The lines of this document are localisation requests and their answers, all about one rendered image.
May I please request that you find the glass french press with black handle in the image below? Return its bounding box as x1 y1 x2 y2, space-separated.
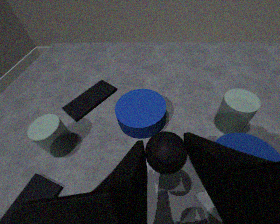
145 131 194 224

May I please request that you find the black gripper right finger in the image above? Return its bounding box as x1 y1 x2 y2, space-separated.
184 132 280 224

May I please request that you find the blue short cylinder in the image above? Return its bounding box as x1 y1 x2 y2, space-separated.
215 133 280 162
115 89 166 139

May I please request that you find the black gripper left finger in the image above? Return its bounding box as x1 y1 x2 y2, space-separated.
10 140 147 224

